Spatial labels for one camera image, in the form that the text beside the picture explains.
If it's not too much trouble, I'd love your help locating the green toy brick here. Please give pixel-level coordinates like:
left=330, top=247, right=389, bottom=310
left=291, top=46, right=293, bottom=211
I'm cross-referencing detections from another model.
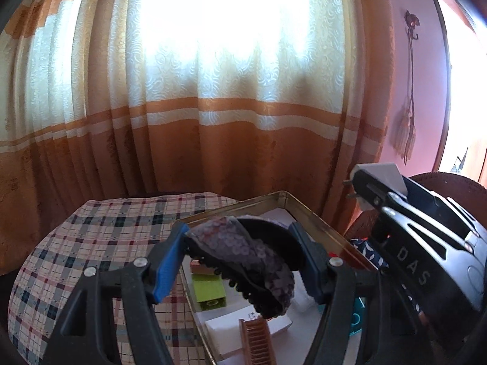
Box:
left=192, top=274, right=226, bottom=311

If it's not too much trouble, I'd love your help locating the purple sequin hair clip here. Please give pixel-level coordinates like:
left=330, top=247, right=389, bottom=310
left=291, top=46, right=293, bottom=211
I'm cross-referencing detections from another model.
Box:
left=185, top=215, right=303, bottom=319

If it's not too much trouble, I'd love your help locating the white small carton box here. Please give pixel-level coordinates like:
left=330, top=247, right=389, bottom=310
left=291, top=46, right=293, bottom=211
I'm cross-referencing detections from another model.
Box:
left=204, top=305, right=294, bottom=359

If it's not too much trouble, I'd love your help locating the white charger adapter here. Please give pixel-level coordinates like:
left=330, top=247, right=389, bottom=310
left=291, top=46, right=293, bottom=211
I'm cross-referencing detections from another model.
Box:
left=343, top=163, right=408, bottom=212

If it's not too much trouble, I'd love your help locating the brown wooden comb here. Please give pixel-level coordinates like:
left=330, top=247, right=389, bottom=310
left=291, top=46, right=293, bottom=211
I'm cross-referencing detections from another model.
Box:
left=239, top=317, right=276, bottom=365

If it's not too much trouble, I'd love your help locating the gold metal tin tray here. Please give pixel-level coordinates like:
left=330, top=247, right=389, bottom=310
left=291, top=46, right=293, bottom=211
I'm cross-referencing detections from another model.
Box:
left=170, top=212, right=375, bottom=364

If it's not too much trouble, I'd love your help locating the brown wicker chair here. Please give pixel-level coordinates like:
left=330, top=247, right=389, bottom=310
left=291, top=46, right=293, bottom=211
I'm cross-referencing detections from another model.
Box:
left=343, top=171, right=487, bottom=240

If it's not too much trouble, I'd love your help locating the plaid tablecloth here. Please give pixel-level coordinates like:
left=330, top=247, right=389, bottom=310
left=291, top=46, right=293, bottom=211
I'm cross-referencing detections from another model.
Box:
left=7, top=193, right=235, bottom=364

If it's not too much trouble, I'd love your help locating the orange cream patterned curtain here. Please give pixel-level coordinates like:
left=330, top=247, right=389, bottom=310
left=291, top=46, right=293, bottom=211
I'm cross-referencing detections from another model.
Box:
left=1, top=0, right=394, bottom=273

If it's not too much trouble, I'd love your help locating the curtain tieback tassel cord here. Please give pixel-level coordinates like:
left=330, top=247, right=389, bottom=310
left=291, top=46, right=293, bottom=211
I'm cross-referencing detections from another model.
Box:
left=392, top=37, right=418, bottom=167

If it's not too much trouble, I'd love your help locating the ornate wall hook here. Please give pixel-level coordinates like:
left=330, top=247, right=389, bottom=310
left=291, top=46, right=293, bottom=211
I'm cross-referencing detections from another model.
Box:
left=405, top=10, right=420, bottom=40

